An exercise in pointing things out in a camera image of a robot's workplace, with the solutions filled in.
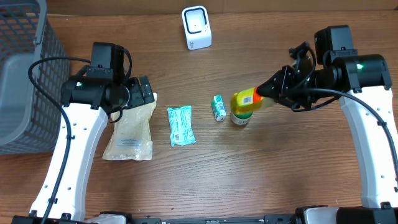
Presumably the yellow oil bottle silver cap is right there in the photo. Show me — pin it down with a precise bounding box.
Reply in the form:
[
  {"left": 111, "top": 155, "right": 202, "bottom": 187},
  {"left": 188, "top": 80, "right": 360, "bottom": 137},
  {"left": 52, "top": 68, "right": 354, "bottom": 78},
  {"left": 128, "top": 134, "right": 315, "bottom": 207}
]
[{"left": 231, "top": 87, "right": 276, "bottom": 115}]

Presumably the white orange snack packet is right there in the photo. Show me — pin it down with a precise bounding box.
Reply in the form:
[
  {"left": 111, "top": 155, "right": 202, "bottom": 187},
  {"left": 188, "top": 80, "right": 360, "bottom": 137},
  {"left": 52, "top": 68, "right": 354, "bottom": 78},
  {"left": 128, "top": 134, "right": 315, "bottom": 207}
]
[{"left": 102, "top": 101, "right": 157, "bottom": 161}]

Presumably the teal tissue pack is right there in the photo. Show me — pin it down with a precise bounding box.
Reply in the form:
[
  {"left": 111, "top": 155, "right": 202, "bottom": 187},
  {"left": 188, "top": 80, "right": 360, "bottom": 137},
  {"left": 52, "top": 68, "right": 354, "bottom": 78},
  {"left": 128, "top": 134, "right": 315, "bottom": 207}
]
[{"left": 167, "top": 105, "right": 196, "bottom": 147}]

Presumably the green lid white jar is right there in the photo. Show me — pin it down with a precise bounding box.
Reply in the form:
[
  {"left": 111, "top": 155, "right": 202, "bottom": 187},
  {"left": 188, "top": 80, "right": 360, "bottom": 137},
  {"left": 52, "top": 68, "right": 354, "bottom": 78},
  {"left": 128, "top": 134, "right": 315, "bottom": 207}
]
[{"left": 231, "top": 111, "right": 253, "bottom": 126}]

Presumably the small teal packet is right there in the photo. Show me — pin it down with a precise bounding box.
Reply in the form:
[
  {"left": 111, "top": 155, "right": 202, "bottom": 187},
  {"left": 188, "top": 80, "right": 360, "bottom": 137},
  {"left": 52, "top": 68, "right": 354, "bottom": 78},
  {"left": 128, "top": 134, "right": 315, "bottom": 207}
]
[{"left": 211, "top": 95, "right": 226, "bottom": 122}]

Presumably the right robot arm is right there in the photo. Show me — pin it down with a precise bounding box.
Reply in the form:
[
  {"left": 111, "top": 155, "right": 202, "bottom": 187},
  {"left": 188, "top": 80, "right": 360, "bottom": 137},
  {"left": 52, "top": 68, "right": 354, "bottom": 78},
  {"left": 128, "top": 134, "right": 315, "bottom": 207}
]
[{"left": 257, "top": 25, "right": 397, "bottom": 223}]

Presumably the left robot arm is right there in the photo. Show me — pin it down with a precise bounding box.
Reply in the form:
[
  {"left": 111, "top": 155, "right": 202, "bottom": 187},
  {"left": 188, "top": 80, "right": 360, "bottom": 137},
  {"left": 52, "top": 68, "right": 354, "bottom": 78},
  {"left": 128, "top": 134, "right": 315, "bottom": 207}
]
[{"left": 11, "top": 42, "right": 155, "bottom": 224}]

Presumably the white barcode scanner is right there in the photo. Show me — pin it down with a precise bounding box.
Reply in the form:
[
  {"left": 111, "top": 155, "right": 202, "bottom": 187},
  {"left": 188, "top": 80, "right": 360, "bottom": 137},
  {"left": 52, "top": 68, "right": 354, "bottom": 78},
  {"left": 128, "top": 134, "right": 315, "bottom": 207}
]
[{"left": 181, "top": 6, "right": 212, "bottom": 50}]

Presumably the dark grey plastic mesh basket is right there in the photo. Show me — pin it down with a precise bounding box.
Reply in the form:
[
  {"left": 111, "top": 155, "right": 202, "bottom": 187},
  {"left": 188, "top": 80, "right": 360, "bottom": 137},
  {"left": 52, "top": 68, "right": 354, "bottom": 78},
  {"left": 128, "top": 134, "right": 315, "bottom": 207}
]
[{"left": 1, "top": 0, "right": 66, "bottom": 154}]

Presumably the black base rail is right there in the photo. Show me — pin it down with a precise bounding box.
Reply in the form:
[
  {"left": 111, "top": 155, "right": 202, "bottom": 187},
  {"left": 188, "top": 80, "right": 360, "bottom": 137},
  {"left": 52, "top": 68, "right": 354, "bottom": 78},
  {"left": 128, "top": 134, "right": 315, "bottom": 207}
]
[{"left": 12, "top": 213, "right": 398, "bottom": 224}]

